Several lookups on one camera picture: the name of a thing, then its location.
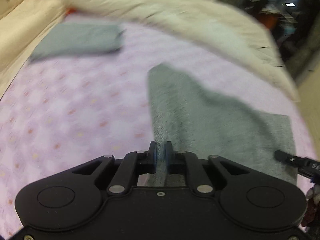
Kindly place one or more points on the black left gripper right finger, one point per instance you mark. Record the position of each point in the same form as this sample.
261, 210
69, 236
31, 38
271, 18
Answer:
190, 167

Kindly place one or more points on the folded grey-blue garment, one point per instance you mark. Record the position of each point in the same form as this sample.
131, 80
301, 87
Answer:
72, 38

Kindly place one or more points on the red cloth item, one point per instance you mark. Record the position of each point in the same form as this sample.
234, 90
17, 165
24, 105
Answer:
70, 11

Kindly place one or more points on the purple checkered bed sheet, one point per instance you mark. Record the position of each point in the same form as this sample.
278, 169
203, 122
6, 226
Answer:
62, 112

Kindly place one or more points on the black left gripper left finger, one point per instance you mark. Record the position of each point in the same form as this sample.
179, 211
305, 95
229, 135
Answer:
133, 165

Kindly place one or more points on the grey knit pants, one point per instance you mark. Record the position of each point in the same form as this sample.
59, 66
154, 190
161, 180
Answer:
206, 123

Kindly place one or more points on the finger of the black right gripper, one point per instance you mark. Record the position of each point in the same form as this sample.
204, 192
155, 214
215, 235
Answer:
306, 167

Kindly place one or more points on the cream pillow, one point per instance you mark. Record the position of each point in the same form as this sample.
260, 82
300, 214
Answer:
22, 30

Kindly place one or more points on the cream duvet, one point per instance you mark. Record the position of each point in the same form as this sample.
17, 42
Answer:
217, 25

